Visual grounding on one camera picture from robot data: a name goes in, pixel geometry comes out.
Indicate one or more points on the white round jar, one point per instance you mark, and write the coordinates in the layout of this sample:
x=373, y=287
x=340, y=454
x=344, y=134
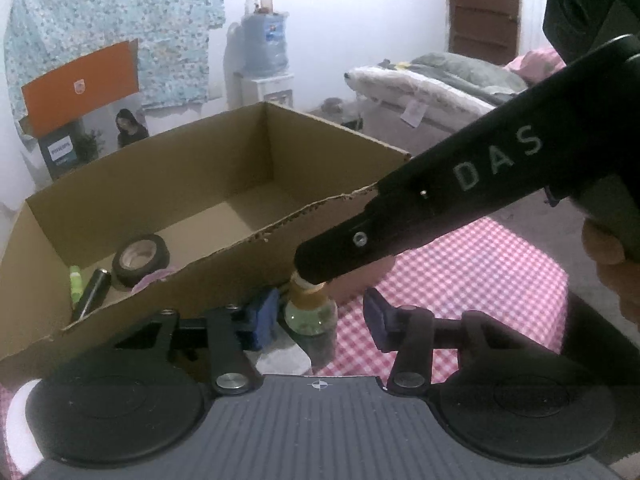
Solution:
x=20, y=434

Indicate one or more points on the brown wooden door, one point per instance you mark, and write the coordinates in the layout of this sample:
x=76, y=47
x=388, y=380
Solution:
x=485, y=29

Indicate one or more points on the black cylindrical tube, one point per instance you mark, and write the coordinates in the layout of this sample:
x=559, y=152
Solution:
x=93, y=295

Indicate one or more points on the right hand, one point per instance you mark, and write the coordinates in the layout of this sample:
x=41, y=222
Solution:
x=615, y=270

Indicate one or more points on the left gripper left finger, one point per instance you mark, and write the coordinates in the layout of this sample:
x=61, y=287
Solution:
x=233, y=330

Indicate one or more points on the brown cardboard box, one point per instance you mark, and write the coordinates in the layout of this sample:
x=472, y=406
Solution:
x=231, y=195

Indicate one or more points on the white water dispenser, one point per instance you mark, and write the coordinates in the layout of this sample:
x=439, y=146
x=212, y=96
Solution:
x=274, y=89

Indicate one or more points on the pink checkered tablecloth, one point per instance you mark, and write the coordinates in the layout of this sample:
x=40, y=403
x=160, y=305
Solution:
x=483, y=267

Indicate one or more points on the pink object in box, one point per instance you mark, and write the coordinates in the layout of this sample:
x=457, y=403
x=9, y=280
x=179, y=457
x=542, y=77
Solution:
x=159, y=275

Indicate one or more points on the black tape roll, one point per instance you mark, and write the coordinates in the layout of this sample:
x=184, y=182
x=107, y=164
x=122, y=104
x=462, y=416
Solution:
x=139, y=258

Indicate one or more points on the green lip balm tube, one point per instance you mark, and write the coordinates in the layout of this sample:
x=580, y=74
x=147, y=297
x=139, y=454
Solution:
x=76, y=284

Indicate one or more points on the orange and dark product box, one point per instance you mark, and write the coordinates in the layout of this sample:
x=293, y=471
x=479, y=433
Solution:
x=86, y=109

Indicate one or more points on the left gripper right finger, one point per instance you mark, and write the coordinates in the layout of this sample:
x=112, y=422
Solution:
x=410, y=333

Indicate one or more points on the blue floral cloth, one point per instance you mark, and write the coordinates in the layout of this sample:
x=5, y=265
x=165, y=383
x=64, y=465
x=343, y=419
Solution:
x=172, y=38

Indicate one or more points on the bed with blankets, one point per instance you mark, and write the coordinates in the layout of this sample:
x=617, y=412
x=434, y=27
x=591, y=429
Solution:
x=453, y=89

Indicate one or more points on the green dropper bottle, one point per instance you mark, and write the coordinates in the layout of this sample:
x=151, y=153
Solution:
x=310, y=310

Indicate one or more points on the blue water jug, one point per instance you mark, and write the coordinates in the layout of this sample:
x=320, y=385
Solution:
x=264, y=40

